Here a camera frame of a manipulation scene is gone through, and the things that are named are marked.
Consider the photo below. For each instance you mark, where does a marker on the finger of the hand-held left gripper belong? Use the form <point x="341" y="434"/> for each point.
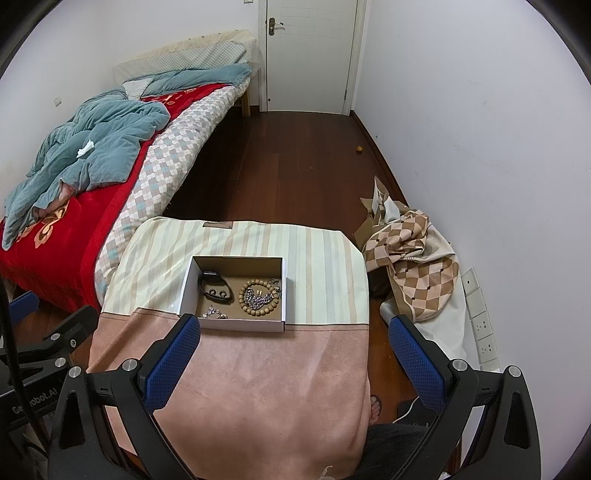
<point x="69" y="330"/>
<point x="23" y="307"/>

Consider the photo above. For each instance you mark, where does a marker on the brown diamond pattern cloth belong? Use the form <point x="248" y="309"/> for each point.
<point x="415" y="281"/>

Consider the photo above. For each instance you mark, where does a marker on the white cardboard box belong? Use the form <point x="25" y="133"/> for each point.
<point x="240" y="325"/>

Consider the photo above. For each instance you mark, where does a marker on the wooden bed frame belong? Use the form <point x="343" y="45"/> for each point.
<point x="244" y="101"/>

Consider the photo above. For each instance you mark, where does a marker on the bed with red blanket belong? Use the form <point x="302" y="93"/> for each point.
<point x="69" y="240"/>

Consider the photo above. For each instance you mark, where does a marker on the black smart band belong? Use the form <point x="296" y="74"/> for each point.
<point x="212" y="276"/>

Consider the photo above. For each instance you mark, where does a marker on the checkered bed sheet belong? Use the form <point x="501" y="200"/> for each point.
<point x="171" y="157"/>

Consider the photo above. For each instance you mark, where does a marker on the white tissue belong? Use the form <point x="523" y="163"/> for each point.
<point x="85" y="148"/>

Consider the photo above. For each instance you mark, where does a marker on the white door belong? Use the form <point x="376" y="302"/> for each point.
<point x="309" y="55"/>

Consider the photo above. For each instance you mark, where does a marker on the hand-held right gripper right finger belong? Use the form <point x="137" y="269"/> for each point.
<point x="418" y="364"/>

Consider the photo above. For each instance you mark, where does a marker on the person's bare foot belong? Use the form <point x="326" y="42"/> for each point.
<point x="375" y="408"/>

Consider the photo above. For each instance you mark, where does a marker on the teal quilt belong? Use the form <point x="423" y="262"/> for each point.
<point x="106" y="138"/>

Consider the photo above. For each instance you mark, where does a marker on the grid pattern pillow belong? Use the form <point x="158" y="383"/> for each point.
<point x="207" y="53"/>

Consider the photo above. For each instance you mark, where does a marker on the striped and pink tablecloth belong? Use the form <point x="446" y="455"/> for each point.
<point x="258" y="392"/>

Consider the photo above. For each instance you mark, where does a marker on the white power strip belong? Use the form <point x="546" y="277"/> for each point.
<point x="480" y="323"/>

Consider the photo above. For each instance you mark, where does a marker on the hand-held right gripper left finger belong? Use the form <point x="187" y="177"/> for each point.
<point x="173" y="360"/>

